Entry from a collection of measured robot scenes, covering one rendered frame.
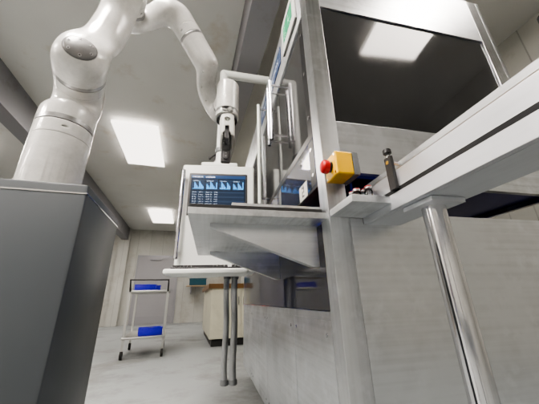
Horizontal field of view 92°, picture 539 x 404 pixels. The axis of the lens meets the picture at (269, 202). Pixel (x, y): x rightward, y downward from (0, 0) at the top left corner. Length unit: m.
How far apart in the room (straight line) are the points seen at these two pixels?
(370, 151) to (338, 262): 0.41
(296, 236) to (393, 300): 0.32
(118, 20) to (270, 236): 0.80
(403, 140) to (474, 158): 0.52
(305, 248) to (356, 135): 0.43
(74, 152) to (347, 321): 0.78
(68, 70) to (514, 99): 0.90
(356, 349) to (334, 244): 0.26
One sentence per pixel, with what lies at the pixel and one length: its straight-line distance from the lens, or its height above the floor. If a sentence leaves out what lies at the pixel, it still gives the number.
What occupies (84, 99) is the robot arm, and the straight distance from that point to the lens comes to 0.92.
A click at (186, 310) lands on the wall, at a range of 9.86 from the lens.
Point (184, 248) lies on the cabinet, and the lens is 1.75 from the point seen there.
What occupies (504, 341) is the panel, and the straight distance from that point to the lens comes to 1.08.
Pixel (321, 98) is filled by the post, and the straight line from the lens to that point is 1.01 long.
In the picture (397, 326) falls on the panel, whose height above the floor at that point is 0.56.
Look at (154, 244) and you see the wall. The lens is 10.12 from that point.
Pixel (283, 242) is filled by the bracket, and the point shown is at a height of 0.80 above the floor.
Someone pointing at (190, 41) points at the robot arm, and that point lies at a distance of 1.14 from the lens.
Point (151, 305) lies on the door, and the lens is 9.86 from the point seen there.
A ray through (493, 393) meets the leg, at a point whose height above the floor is 0.47.
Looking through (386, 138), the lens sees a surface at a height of 1.16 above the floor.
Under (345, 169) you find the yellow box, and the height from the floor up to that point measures 0.97.
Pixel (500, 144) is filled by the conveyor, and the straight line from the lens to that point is 0.56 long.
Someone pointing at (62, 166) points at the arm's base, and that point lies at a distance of 0.74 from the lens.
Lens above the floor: 0.64
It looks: 20 degrees up
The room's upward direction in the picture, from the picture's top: 2 degrees counter-clockwise
